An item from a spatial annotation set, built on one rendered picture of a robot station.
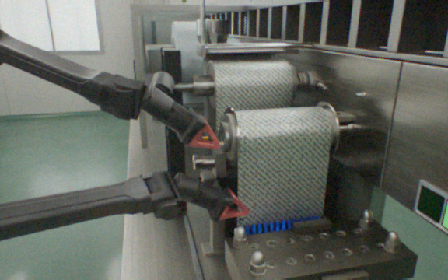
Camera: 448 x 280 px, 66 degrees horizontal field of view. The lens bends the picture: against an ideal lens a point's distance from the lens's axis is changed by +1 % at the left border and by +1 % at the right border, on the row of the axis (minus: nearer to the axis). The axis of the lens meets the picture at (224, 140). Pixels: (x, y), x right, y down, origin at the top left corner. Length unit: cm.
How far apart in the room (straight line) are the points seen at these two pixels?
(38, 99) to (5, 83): 53
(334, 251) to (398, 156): 25
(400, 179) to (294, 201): 25
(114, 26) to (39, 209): 573
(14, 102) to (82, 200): 609
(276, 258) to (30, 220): 48
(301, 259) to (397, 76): 44
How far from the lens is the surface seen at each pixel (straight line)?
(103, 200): 69
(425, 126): 78
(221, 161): 88
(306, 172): 89
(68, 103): 654
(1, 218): 65
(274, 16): 152
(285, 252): 82
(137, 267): 100
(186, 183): 78
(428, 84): 77
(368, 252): 87
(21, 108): 672
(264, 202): 88
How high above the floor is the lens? 151
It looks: 19 degrees down
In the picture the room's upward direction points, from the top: straight up
